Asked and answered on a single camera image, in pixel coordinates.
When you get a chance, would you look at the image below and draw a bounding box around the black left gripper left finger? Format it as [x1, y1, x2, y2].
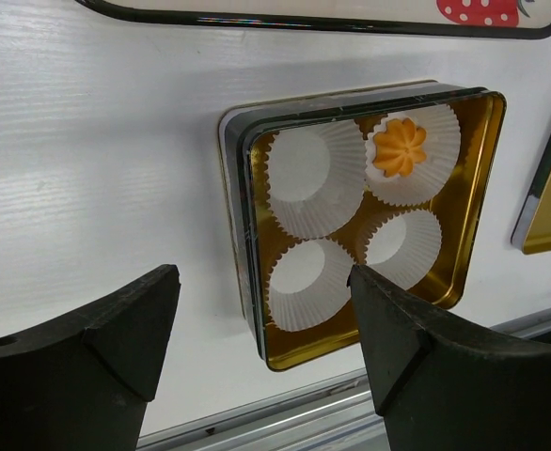
[0, 264, 181, 450]

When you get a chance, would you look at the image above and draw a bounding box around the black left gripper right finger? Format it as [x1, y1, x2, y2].
[348, 266, 551, 450]

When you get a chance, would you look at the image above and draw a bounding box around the orange swirl cookie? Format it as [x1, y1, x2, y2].
[371, 118, 428, 178]

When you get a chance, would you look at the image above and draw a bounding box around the white paper cup front right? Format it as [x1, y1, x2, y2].
[354, 210, 442, 289]

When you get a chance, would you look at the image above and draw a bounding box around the white paper cup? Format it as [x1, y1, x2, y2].
[354, 210, 442, 289]
[365, 104, 461, 206]
[266, 120, 366, 239]
[267, 239, 354, 333]

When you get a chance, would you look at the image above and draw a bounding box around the white paper cup front left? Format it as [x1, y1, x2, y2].
[267, 239, 354, 333]

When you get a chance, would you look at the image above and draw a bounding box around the white paper cup back right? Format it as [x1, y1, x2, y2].
[365, 104, 461, 206]

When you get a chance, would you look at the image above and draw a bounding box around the black gold cookie tin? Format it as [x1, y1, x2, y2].
[218, 81, 507, 371]

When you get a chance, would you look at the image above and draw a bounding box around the white paper cup back left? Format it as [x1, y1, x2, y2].
[266, 120, 366, 239]

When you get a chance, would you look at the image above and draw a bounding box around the strawberry print tray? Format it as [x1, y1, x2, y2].
[83, 1, 551, 39]

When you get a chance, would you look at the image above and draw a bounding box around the aluminium front frame rail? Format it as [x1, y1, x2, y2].
[134, 300, 551, 451]

